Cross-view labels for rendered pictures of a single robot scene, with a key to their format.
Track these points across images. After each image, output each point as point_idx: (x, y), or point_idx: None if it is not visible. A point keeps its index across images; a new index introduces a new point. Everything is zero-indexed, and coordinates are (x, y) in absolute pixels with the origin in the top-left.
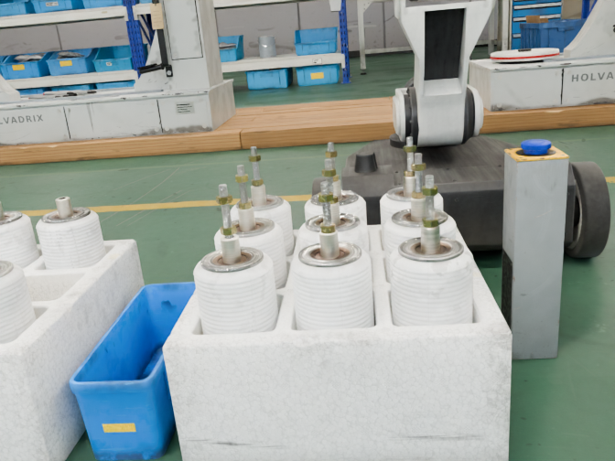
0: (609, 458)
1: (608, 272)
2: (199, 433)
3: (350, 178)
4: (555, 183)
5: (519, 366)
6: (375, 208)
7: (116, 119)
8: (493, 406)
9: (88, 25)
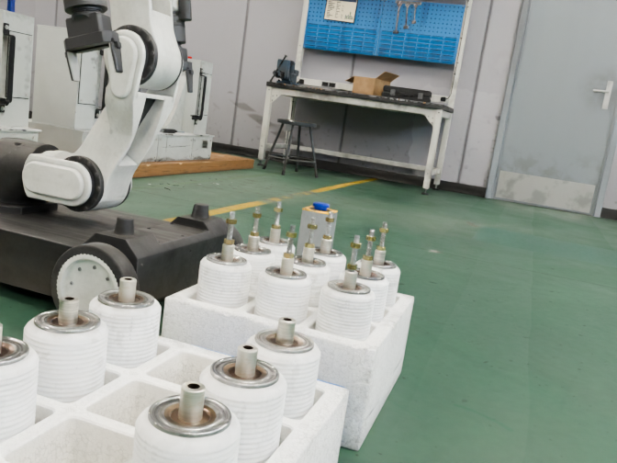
0: (404, 355)
1: None
2: (367, 412)
3: (132, 241)
4: (333, 226)
5: None
6: (154, 265)
7: None
8: (406, 338)
9: None
